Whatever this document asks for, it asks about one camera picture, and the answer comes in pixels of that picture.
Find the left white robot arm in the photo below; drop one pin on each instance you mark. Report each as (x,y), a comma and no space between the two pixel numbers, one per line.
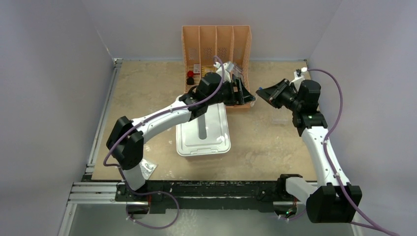
(128,137)

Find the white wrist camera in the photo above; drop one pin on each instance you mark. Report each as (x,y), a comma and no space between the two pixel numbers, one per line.
(229,69)
(299,76)

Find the aluminium frame rail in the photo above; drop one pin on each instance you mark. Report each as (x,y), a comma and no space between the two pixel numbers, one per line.
(93,193)

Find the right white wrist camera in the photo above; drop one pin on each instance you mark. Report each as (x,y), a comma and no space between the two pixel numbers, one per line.
(299,76)

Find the plastic packet with red label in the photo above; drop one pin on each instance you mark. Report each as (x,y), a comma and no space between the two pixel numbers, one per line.
(147,168)

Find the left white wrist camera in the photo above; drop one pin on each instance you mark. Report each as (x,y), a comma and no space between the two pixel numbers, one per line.
(229,69)

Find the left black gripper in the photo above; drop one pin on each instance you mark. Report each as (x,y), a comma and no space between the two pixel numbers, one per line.
(241,97)

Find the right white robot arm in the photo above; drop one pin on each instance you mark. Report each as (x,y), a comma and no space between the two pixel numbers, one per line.
(335,198)

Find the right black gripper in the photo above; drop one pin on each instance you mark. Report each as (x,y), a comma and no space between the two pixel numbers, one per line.
(274,93)

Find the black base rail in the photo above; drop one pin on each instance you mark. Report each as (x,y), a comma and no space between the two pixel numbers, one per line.
(157,196)

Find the white plastic bin lid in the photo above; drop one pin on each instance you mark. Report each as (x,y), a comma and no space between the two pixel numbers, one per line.
(205,135)

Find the orange plastic file organizer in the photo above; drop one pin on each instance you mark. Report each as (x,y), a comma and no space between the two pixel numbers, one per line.
(231,43)

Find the red and black bottle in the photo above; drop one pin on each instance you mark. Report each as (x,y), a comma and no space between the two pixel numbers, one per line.
(190,78)

